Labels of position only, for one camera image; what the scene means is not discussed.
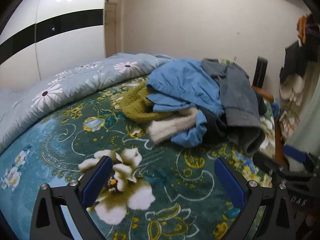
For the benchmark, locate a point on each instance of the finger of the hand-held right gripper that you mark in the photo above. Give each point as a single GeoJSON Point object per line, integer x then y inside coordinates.
{"type": "Point", "coordinates": [295, 154]}
{"type": "Point", "coordinates": [267, 164]}

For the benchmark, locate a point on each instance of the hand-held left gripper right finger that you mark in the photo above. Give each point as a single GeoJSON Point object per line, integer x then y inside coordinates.
{"type": "Point", "coordinates": [228, 182]}

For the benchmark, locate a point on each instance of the grey knit sweater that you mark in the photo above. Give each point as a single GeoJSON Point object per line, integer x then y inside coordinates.
{"type": "Point", "coordinates": [237, 97]}

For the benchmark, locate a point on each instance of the wooden bed frame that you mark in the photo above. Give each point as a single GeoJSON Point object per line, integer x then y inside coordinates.
{"type": "Point", "coordinates": [278, 140]}

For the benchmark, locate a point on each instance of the white wardrobe with black stripe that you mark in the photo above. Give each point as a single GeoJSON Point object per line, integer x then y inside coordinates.
{"type": "Point", "coordinates": [62, 2]}

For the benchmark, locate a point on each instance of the cream door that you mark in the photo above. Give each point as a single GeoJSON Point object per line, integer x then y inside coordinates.
{"type": "Point", "coordinates": [111, 30]}

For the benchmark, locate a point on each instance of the dark grey hanging garment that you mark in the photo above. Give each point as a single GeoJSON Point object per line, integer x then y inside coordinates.
{"type": "Point", "coordinates": [295, 60]}

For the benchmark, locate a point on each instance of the blue garment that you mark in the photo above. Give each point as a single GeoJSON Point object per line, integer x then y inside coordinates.
{"type": "Point", "coordinates": [185, 85]}

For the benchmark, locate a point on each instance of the white fuzzy garment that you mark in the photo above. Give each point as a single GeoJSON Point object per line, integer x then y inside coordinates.
{"type": "Point", "coordinates": [170, 127]}

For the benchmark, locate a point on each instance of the white fluffy hanging item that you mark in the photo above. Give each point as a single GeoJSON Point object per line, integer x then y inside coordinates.
{"type": "Point", "coordinates": [291, 90]}

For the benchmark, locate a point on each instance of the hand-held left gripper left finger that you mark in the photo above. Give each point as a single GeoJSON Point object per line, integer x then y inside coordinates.
{"type": "Point", "coordinates": [96, 180]}

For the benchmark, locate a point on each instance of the orange hanging cloth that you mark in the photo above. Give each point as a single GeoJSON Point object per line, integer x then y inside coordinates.
{"type": "Point", "coordinates": [302, 27]}

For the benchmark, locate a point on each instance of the black rectangular object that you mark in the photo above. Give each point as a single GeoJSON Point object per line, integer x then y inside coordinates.
{"type": "Point", "coordinates": [261, 72]}

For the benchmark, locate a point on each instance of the light blue daisy quilt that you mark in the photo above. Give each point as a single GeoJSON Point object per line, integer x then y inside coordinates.
{"type": "Point", "coordinates": [75, 85]}

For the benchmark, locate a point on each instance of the black garment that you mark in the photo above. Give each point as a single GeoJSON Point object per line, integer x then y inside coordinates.
{"type": "Point", "coordinates": [215, 127]}

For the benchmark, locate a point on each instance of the green floral blanket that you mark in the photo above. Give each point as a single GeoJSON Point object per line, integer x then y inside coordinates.
{"type": "Point", "coordinates": [62, 135]}

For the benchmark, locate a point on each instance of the pale green cloth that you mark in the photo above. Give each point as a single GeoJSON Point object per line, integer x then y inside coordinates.
{"type": "Point", "coordinates": [306, 120]}

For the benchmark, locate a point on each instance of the olive knit sweater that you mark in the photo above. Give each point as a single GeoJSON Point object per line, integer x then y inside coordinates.
{"type": "Point", "coordinates": [135, 107]}

